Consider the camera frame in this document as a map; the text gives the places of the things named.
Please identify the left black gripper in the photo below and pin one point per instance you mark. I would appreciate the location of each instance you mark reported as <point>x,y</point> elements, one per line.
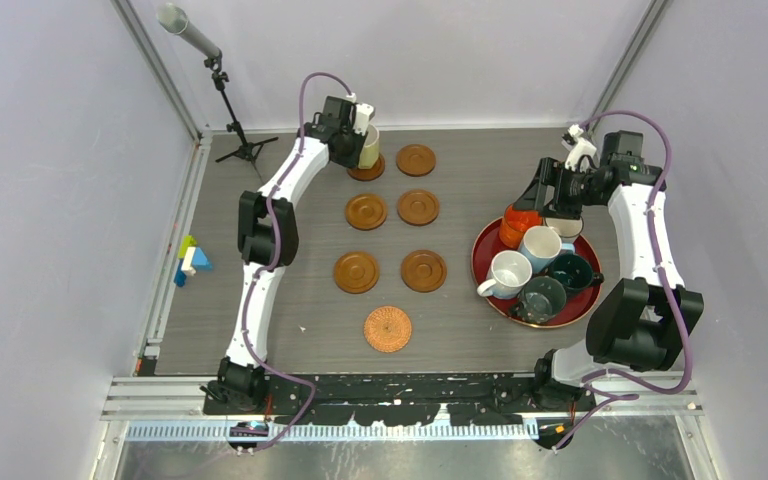
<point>352,161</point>

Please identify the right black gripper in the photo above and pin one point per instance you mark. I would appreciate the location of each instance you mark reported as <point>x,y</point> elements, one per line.
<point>534,196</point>

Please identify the pale yellow mug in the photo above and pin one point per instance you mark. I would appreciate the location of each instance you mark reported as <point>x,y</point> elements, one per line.
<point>371,149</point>

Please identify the brown wooden coaster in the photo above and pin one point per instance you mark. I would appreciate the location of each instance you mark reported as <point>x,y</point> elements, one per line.
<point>418,207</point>
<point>416,160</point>
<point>356,272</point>
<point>366,211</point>
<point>372,173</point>
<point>423,271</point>

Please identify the red round tray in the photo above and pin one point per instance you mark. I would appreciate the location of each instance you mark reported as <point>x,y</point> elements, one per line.
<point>488,244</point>

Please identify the dark grey mug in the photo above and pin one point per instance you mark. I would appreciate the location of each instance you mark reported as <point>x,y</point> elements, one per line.
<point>540,300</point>

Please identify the woven rattan coaster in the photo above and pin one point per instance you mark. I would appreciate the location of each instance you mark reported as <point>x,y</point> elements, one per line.
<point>387,329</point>

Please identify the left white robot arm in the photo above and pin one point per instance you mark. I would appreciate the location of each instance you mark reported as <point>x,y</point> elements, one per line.
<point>268,241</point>

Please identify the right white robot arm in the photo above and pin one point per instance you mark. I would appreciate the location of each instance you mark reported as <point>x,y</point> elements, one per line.
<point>640,331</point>

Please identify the cream mug black rim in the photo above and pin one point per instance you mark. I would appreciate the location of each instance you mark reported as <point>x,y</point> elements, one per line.
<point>568,230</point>

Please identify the orange mug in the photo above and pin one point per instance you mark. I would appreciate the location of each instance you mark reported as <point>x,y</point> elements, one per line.
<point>514,225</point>

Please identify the dark green mug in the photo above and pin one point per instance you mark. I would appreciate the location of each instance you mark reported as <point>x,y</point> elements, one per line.
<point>574,273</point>

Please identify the white mug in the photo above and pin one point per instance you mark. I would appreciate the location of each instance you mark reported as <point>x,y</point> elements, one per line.
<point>508,273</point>

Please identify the grey microphone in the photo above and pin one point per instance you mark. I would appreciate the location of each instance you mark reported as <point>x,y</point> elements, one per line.
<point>175,21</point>

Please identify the coloured toy brick stack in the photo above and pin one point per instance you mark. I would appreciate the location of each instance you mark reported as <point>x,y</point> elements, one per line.
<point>192,259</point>

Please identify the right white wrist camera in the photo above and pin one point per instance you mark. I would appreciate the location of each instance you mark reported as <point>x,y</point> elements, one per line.
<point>581,150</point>

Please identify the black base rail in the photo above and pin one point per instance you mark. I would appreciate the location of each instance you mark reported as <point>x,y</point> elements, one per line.
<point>469,399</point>

